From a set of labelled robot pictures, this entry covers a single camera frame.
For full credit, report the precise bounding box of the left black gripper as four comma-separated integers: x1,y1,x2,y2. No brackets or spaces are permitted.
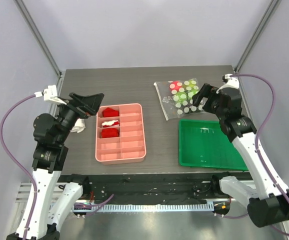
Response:
55,91,104,143

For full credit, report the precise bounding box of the clear polka dot zip bag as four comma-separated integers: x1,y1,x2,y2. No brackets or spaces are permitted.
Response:
153,78,204,121

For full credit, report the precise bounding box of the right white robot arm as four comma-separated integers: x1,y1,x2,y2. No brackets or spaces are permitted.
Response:
192,83,289,228

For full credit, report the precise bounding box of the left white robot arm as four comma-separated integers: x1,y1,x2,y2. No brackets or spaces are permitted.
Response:
6,92,104,240

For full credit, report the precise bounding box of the yellow-green fake fruit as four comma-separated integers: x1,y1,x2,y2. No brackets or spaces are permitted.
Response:
183,78,199,94

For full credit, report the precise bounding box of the green fake apple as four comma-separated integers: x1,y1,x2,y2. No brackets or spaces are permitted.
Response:
172,92,189,108

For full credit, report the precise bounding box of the red fabric item top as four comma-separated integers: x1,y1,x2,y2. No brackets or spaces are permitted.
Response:
102,107,120,118

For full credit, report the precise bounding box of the red fake apple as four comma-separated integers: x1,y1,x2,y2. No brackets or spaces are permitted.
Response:
168,80,183,94

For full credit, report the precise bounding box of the white crumpled cloth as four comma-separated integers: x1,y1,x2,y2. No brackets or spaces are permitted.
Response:
70,118,86,133

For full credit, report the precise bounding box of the red white fabric item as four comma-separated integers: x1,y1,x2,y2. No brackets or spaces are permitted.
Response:
101,120,120,128

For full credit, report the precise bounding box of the red fabric item bottom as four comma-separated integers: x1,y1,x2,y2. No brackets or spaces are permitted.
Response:
100,127,120,139

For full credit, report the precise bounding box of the green plastic tray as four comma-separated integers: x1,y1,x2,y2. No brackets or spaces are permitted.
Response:
178,119,248,172

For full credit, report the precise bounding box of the pink divided organizer tray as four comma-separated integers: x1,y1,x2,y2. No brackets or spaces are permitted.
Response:
95,103,147,165

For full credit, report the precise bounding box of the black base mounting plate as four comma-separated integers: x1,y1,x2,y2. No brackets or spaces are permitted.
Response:
83,172,230,205

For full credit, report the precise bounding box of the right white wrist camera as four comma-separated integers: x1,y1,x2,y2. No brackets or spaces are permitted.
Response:
216,73,240,94

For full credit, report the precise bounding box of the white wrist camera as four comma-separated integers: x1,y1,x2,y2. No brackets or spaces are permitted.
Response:
216,73,240,94
34,85,67,105

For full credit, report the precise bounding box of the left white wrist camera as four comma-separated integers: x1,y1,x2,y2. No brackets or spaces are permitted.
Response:
34,85,67,105

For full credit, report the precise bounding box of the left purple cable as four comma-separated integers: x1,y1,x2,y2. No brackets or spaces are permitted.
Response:
0,94,45,238

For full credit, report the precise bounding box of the purple cable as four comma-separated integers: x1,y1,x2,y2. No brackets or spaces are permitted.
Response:
0,94,45,238
221,73,289,237

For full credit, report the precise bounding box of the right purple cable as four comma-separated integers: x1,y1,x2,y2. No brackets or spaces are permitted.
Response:
221,73,289,237

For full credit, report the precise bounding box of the left aluminium frame post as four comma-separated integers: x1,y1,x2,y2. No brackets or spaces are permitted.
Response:
13,0,62,78

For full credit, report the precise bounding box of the aluminium frame post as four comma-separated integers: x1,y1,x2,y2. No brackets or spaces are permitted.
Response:
233,0,283,73
13,0,62,78

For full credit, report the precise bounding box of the white slotted cable duct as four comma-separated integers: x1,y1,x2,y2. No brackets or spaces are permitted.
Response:
71,203,215,213

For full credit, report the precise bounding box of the right aluminium frame post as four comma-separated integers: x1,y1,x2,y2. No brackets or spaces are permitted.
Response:
233,0,283,73

